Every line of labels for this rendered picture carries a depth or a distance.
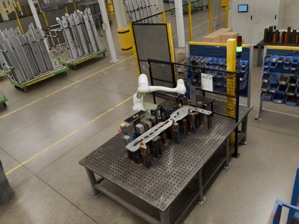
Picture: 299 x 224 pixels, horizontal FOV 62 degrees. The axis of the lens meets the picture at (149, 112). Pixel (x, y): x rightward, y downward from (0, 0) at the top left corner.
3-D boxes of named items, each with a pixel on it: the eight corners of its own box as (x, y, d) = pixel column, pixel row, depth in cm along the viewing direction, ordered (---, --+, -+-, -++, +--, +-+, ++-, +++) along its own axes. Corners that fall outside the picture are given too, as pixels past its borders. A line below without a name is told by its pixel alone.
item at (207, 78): (212, 92, 408) (212, 74, 393) (201, 89, 423) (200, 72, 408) (213, 91, 409) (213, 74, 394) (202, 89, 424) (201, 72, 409)
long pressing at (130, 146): (134, 153, 323) (134, 152, 323) (123, 147, 338) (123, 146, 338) (196, 108, 402) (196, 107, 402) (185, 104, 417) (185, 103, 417)
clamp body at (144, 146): (149, 171, 332) (145, 150, 315) (141, 166, 342) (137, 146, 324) (154, 166, 338) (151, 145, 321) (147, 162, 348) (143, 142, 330)
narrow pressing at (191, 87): (196, 105, 408) (195, 86, 392) (190, 103, 416) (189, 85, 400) (196, 105, 409) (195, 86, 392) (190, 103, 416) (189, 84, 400)
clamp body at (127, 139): (131, 160, 357) (126, 140, 339) (126, 157, 364) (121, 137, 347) (135, 157, 362) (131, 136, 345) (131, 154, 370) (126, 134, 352)
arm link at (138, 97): (133, 106, 441) (132, 96, 450) (142, 106, 444) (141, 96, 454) (139, 83, 373) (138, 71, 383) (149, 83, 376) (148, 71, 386)
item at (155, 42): (181, 102, 636) (174, 21, 540) (178, 105, 628) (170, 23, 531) (143, 93, 719) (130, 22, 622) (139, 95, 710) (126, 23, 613)
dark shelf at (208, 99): (208, 106, 400) (207, 104, 399) (166, 94, 460) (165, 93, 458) (215, 100, 413) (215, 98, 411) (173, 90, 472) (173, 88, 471)
